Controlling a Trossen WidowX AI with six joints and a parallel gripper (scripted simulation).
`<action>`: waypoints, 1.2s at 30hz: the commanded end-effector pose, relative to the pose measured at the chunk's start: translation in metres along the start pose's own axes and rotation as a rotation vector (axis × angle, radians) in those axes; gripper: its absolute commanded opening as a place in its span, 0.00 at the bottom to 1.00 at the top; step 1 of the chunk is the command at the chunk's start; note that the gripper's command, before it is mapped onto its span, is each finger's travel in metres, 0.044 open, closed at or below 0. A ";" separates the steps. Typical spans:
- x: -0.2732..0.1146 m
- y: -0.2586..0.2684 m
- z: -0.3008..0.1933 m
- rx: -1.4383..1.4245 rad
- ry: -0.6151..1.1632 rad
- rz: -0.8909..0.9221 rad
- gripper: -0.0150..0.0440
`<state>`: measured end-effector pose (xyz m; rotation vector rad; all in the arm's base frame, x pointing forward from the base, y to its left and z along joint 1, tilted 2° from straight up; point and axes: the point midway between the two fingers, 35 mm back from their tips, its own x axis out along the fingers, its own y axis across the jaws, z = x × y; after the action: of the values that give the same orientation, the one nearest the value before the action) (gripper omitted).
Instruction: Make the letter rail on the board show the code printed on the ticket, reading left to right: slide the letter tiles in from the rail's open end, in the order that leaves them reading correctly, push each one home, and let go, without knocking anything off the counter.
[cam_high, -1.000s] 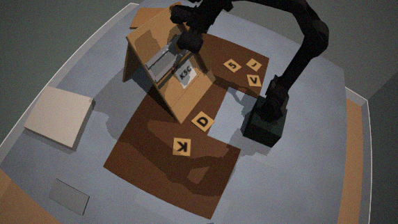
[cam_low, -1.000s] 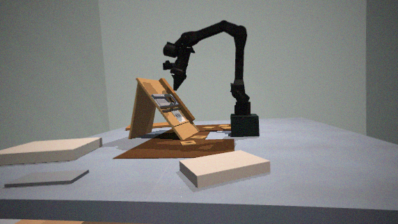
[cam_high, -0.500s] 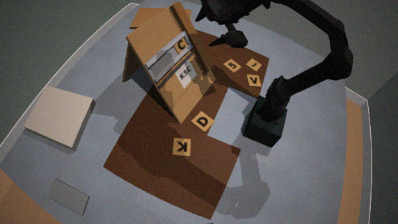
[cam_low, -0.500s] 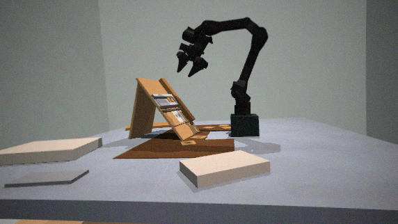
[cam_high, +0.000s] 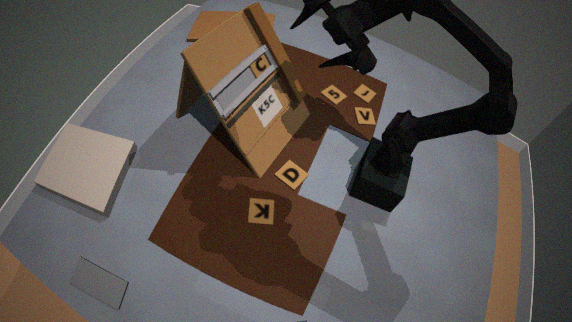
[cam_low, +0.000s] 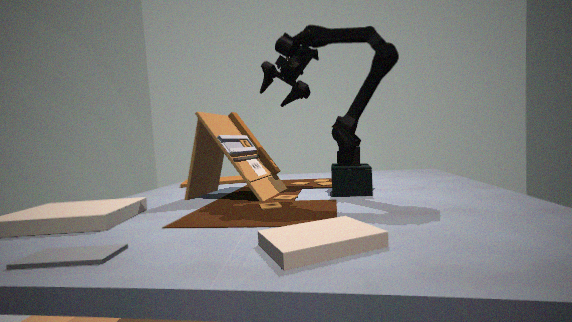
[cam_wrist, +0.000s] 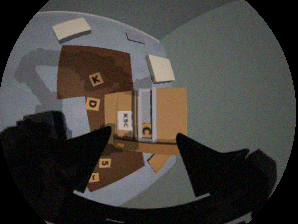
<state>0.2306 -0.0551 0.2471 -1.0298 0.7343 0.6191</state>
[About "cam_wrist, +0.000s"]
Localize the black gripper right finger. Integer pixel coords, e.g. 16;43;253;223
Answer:
176;133;250;197

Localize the tan cardboard-coloured slanted board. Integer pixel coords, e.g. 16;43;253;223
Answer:
105;87;188;156

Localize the grey paper ticket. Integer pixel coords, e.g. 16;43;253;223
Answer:
118;111;133;131

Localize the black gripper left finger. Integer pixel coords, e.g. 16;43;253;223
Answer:
28;127;112;193

